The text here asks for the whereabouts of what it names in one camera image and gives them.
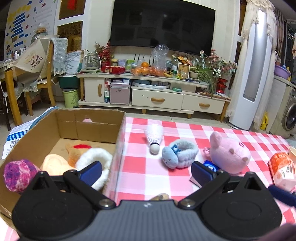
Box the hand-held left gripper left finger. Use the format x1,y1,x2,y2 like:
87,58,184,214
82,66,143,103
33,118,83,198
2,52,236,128
31,161,116,209

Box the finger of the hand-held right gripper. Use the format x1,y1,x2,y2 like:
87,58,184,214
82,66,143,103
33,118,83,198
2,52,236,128
268,185,296,207

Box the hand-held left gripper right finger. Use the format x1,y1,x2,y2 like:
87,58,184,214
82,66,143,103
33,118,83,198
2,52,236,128
179,161,264,209

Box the white fluffy earmuffs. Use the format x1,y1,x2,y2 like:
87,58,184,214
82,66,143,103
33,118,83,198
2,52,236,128
75,148,113,192

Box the yellow plush bear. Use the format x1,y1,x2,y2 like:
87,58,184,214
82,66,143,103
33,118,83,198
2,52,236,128
65,142,93,168

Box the grey-blue plush wristband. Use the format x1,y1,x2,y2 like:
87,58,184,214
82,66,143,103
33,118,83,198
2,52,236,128
161,140,199,169

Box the pink plush pig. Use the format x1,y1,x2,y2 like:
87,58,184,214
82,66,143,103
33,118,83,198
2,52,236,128
209,132,251,174

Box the peach knitted plush doll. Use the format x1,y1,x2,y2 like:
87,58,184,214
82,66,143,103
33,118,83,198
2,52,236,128
40,154,77,176

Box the cardboard box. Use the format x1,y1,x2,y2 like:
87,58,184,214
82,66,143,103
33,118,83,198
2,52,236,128
0,108,126,223

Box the white plastic shuttlecock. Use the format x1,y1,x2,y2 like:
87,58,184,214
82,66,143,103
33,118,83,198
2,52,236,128
145,124,164,155

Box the purple pink knitted toy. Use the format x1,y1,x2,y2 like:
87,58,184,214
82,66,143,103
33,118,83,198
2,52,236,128
3,159,41,193

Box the orange snack packet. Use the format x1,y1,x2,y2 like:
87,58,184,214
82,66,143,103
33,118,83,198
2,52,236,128
268,153,296,192

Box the pink checked tablecloth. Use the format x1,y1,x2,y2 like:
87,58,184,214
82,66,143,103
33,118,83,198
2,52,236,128
5,116,296,241

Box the yellow bottle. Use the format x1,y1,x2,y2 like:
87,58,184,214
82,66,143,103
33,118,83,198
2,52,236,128
260,112,270,130

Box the washing machine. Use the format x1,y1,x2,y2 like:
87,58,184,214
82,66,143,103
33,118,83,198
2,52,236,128
269,76,296,139

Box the green trash bin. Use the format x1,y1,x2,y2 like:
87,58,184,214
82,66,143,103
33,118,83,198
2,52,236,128
62,88,80,108

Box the silver aluminium case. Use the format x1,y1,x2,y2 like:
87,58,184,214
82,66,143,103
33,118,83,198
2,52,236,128
110,82,131,105

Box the printed papers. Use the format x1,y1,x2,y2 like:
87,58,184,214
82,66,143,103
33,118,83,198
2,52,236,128
3,109,50,160

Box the cream television cabinet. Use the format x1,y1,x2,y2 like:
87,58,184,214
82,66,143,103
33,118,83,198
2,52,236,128
76,71,232,122

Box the red vase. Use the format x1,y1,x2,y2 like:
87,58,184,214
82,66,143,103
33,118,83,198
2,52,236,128
216,77,228,94

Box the dark green storage box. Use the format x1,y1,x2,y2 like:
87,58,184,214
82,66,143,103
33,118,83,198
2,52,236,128
58,74,80,90

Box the green potted plant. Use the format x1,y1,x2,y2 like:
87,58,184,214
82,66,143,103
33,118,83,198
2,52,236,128
190,62,218,98

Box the white oval tray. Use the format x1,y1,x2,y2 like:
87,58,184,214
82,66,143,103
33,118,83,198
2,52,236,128
132,80,170,90

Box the red gift box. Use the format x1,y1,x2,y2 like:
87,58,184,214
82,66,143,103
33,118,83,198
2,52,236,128
101,65,125,75

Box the dried flower bouquet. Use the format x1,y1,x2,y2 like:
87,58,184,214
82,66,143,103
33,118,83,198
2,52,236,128
200,49,237,77

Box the glass electric kettle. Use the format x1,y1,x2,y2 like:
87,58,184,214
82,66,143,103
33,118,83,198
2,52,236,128
80,51,102,72

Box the white printed document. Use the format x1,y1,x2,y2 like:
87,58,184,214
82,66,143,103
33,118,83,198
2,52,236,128
65,50,84,75

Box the pile of oranges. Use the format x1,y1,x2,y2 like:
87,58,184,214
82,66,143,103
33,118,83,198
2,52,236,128
131,61,166,77

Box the light wooden chair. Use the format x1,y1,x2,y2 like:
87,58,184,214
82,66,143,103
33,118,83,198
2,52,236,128
24,39,67,116

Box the white tower air conditioner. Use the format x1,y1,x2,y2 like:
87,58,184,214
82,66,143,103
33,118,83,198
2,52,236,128
228,9,273,131

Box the wooden dining table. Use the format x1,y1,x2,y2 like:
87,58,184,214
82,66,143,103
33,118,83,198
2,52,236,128
0,61,26,126

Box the red berry branches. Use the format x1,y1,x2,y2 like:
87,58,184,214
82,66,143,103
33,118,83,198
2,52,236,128
95,40,114,67

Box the purple basin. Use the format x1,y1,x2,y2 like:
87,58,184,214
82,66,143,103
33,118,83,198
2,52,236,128
274,64,292,80

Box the white lace chair cover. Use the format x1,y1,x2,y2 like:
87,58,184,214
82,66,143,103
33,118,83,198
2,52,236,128
50,37,68,76

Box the beige printed tote bag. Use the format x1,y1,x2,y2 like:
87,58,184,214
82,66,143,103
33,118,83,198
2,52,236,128
14,38,50,82

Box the wrapped gift basket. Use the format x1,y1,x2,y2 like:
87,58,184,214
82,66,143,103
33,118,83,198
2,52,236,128
31,23,50,44

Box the black flat television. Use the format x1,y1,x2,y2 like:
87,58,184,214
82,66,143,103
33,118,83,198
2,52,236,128
110,0,216,56

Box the blue square keychain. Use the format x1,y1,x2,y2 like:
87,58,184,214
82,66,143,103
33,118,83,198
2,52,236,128
203,160,220,172

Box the wall poster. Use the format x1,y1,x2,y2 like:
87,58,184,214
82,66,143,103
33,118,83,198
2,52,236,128
4,0,58,61

